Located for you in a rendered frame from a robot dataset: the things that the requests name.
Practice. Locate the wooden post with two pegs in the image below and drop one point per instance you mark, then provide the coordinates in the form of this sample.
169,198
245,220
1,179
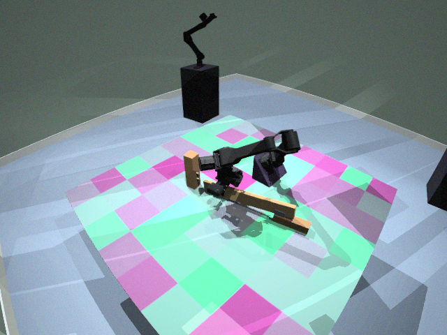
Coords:
192,171

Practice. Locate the long wooden rail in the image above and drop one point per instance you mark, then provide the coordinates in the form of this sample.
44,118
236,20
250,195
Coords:
257,201

